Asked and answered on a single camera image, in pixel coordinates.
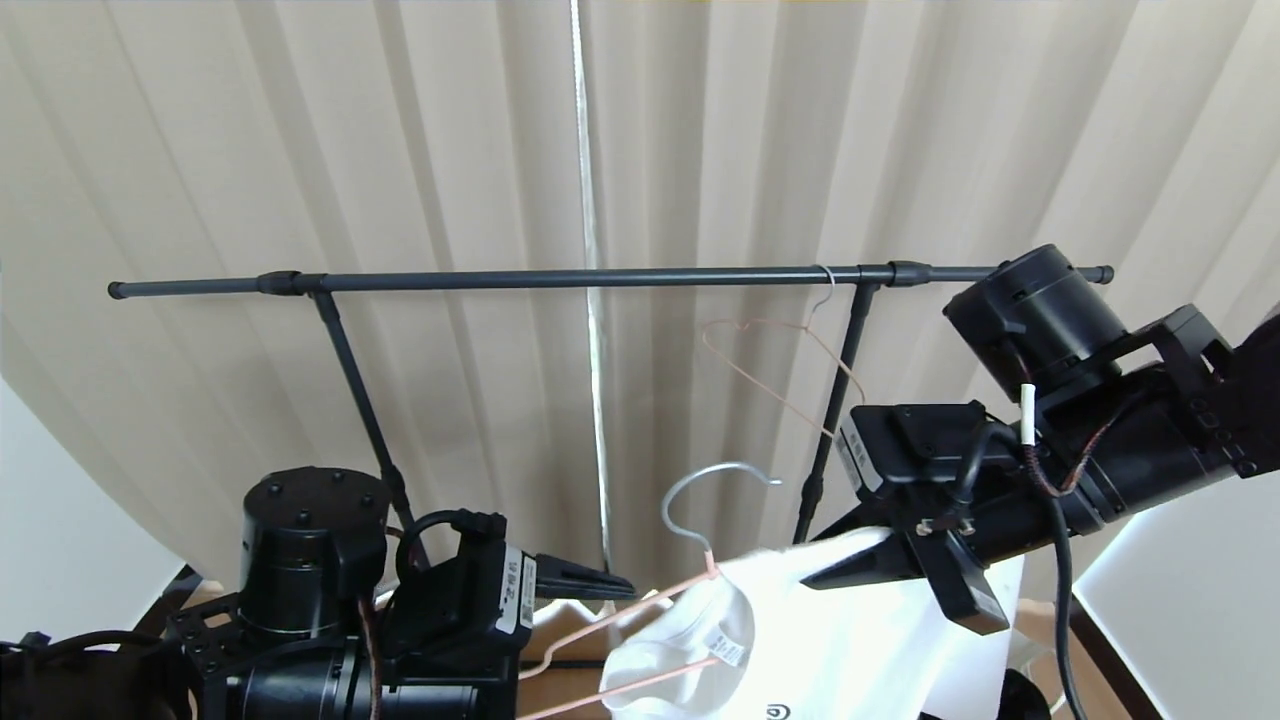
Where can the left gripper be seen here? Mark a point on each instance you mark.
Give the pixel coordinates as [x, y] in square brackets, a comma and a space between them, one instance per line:
[450, 690]

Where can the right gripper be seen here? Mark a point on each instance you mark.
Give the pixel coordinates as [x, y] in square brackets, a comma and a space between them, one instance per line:
[1040, 520]

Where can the white printed t-shirt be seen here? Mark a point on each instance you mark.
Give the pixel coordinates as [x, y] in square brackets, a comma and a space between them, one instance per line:
[820, 640]

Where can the pink clothes hanger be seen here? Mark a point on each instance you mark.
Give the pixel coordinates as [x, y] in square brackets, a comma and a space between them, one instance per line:
[785, 324]
[711, 568]

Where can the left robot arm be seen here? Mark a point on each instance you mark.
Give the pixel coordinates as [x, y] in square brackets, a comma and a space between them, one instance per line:
[310, 540]

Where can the black clothes rack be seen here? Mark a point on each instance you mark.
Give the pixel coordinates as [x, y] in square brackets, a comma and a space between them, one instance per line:
[450, 280]

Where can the black garment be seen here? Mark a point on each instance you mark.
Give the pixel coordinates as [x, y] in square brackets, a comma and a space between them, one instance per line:
[1025, 700]

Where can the beige curtain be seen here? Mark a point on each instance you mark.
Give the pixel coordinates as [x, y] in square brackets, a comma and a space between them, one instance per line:
[250, 130]

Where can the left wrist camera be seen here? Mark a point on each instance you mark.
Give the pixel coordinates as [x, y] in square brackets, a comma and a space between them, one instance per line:
[450, 590]

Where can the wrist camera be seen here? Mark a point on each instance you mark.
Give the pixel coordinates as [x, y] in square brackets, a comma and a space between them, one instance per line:
[450, 590]
[930, 445]

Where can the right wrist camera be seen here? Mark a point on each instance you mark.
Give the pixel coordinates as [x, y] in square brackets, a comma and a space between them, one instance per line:
[930, 445]

